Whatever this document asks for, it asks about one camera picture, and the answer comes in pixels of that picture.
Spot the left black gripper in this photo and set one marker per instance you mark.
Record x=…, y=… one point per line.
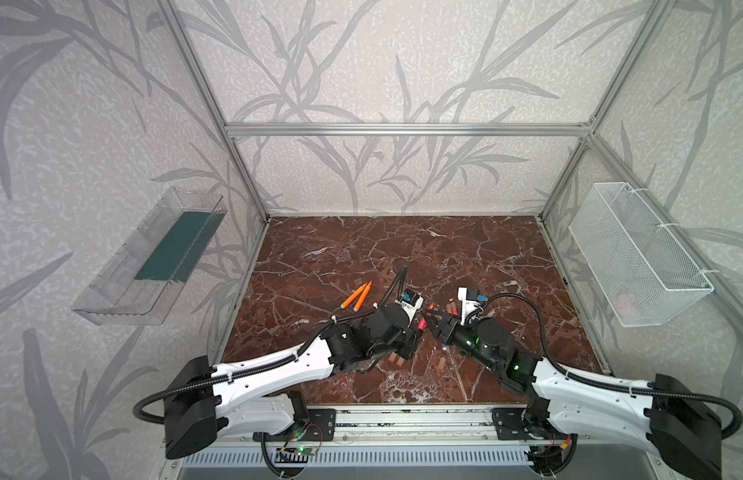
x=411, y=335

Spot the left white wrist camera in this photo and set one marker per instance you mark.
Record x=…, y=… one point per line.
x=411, y=300

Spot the white wire mesh basket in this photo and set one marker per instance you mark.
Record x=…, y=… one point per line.
x=647, y=277

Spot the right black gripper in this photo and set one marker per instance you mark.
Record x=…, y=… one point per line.
x=445, y=327

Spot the orange marker far left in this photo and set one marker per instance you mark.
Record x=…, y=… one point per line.
x=353, y=296

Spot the clear plastic wall bin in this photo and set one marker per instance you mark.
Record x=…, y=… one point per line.
x=145, y=278

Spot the orange marker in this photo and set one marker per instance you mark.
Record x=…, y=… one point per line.
x=363, y=296
x=353, y=296

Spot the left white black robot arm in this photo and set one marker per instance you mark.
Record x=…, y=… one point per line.
x=209, y=401

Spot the aluminium frame rail front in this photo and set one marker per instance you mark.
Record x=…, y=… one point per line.
x=422, y=423

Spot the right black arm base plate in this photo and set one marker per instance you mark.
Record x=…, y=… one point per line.
x=514, y=423

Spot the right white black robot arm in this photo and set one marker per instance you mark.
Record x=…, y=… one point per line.
x=659, y=417

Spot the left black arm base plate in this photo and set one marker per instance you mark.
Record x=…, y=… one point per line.
x=320, y=425

